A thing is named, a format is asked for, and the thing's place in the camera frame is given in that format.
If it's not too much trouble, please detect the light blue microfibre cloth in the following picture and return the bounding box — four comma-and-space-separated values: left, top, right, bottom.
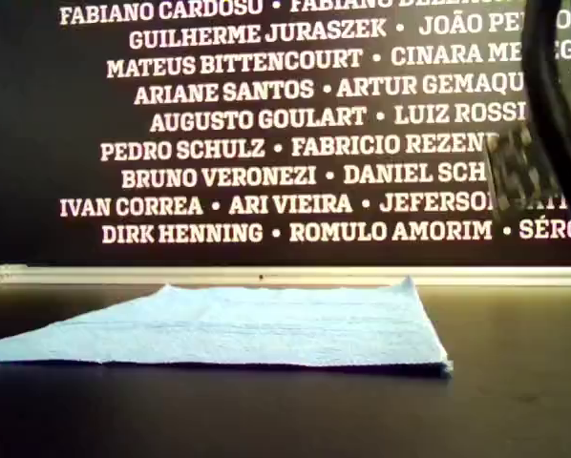
0, 276, 455, 381

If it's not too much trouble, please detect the aluminium table edge frame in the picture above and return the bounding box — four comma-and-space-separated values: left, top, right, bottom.
0, 263, 571, 289

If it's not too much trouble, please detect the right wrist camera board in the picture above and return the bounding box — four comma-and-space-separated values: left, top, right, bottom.
484, 121, 561, 223

